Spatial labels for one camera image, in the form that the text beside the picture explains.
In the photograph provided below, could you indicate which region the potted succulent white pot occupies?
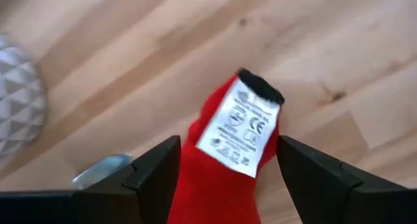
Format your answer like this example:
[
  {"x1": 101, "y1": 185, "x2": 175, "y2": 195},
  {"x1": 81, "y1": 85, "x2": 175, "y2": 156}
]
[{"x1": 0, "y1": 31, "x2": 47, "y2": 160}]

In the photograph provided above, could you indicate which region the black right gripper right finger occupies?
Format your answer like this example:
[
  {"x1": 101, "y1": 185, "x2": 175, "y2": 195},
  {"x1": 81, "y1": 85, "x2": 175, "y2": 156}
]
[{"x1": 276, "y1": 135, "x2": 417, "y2": 224}]

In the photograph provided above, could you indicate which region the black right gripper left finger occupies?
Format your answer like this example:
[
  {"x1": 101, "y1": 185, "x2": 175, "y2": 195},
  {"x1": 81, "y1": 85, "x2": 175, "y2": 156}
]
[{"x1": 73, "y1": 134, "x2": 182, "y2": 224}]

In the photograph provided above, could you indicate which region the tan gardening bag green trim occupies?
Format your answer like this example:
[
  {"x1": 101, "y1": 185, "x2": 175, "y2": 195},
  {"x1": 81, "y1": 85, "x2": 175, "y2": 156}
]
[{"x1": 71, "y1": 152, "x2": 135, "y2": 190}]

